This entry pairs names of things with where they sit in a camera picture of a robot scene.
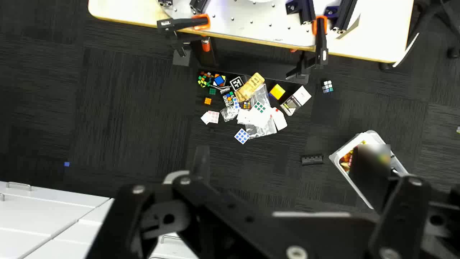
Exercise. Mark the white small box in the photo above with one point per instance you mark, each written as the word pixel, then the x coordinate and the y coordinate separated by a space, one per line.
pixel 210 116

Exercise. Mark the golden cardboard box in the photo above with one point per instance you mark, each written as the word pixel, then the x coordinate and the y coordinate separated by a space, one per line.
pixel 250 86

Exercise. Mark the colorful ball puzzle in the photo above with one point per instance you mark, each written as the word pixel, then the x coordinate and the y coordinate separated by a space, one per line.
pixel 204 79

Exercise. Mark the clear plastic bag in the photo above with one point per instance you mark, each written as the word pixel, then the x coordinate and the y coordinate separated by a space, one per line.
pixel 259 122

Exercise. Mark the small black rectangular block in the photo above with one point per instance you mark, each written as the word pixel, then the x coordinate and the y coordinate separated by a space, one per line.
pixel 312 158

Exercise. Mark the yellow cube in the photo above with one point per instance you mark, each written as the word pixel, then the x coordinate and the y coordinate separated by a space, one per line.
pixel 278 90

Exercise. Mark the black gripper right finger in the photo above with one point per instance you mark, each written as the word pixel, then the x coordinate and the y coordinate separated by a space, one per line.
pixel 397 210

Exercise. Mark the blue round puzzle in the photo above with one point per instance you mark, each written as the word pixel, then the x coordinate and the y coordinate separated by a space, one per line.
pixel 219 80

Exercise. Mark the silver mirror cube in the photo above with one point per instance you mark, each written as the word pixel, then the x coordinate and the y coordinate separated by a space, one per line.
pixel 288 106

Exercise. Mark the black and white cube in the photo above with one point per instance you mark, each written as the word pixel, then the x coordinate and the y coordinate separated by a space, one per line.
pixel 236 82

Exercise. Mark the small rubiks cube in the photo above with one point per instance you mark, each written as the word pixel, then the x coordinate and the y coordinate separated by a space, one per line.
pixel 328 86

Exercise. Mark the white and blue cube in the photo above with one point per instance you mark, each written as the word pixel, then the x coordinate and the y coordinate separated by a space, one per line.
pixel 242 135

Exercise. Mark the white table with wood edge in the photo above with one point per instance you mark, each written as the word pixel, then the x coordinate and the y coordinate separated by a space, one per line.
pixel 253 19

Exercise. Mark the small orange cube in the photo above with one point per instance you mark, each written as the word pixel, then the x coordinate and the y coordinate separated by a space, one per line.
pixel 207 101

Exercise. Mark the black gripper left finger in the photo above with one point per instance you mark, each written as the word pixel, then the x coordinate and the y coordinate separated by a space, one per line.
pixel 124 216

